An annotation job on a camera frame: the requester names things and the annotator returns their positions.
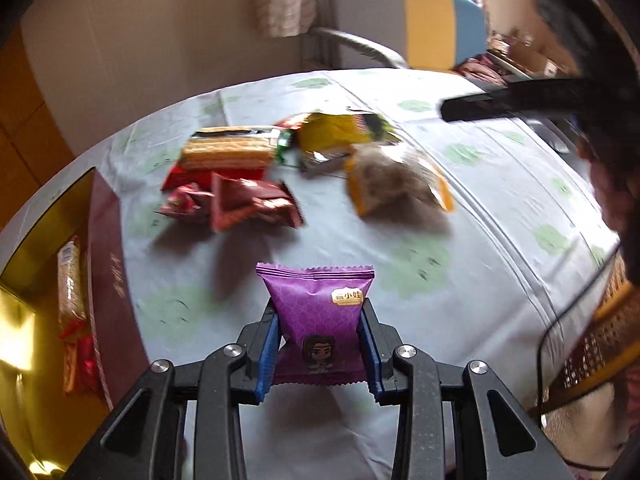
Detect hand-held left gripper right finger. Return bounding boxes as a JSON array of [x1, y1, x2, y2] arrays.
[[359, 299, 576, 480]]

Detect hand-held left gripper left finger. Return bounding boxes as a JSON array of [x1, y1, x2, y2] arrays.
[[62, 299, 280, 480]]

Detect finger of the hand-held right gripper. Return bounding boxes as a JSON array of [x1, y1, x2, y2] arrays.
[[440, 77, 601, 123]]

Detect purple snack packet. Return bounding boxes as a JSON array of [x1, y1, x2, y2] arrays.
[[256, 262, 376, 387]]

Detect orange clear snack packet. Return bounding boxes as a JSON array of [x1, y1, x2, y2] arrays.
[[345, 142, 456, 218]]

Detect dark red snack packet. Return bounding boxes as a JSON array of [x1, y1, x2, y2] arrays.
[[210, 172, 307, 233]]

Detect pink snack packet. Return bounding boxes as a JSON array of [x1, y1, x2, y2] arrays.
[[155, 184, 216, 223]]

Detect orange wafer biscuit packet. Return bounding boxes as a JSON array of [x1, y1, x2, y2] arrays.
[[181, 126, 297, 172]]

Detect gold gift box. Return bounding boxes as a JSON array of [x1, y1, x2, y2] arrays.
[[0, 166, 151, 480]]

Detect person's right forearm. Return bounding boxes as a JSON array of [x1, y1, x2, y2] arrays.
[[575, 135, 626, 246]]

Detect pink cloth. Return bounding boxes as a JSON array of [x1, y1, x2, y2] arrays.
[[460, 57, 507, 86]]

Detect pale green-patterned tablecloth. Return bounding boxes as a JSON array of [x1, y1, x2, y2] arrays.
[[0, 67, 623, 480]]

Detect grey yellow blue chair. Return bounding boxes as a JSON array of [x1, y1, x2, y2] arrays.
[[302, 0, 488, 73]]

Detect yellow snack bag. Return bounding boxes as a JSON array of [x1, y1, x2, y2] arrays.
[[295, 111, 401, 171]]

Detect long wafer biscuit packet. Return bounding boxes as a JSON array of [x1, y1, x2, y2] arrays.
[[56, 237, 89, 332]]

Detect rattan chair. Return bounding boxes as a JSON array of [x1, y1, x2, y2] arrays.
[[547, 255, 640, 406]]

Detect wooden cabinet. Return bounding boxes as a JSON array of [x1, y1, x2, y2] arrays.
[[0, 22, 76, 241]]

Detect black cable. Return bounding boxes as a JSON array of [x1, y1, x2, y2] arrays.
[[536, 254, 622, 472]]

